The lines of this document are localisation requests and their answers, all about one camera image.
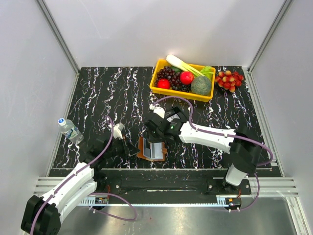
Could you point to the clear plastic water bottle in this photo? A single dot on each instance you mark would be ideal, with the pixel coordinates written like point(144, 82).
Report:
point(70, 131)

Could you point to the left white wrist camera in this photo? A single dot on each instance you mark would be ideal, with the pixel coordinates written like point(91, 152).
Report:
point(117, 130)

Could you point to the red apple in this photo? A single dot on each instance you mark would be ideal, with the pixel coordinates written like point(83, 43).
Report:
point(163, 84)
point(186, 78)

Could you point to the green netted melon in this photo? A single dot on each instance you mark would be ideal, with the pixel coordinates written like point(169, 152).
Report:
point(201, 85)

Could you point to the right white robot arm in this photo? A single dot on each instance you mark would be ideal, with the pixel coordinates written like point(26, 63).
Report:
point(245, 153)

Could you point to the black card box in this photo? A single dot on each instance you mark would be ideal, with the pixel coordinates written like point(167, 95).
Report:
point(175, 113)

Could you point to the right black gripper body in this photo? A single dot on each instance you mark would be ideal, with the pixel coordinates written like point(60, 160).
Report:
point(155, 136)

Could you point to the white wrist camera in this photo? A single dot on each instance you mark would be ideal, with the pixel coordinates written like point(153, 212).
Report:
point(117, 130)
point(157, 110)

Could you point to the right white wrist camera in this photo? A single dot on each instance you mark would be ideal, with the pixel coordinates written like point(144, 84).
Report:
point(157, 110)

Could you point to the aluminium frame rail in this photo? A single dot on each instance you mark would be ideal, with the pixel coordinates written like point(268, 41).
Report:
point(269, 187)

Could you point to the red cherry cluster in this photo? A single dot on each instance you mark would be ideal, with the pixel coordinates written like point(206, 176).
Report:
point(229, 81)

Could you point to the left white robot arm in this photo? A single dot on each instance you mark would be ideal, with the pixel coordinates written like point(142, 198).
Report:
point(44, 214)

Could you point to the brown leather card holder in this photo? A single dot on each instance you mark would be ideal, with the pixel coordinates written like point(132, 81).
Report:
point(140, 153)

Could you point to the dark purple grape bunch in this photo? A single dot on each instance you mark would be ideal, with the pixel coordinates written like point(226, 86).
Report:
point(173, 77)

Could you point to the green cucumber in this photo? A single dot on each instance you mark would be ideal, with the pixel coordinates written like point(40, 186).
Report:
point(175, 69)

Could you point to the red apple front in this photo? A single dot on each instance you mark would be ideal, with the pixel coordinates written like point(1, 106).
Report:
point(163, 84)

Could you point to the red apple back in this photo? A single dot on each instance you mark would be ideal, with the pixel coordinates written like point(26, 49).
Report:
point(186, 78)

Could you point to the white green leek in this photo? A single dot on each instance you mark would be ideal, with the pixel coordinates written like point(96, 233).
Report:
point(176, 62)

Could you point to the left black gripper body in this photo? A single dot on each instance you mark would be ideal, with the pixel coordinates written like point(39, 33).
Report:
point(118, 148)

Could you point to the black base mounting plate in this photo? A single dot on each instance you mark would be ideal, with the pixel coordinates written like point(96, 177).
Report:
point(210, 181)

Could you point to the yellow plastic basket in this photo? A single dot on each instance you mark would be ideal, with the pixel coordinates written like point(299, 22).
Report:
point(159, 65)

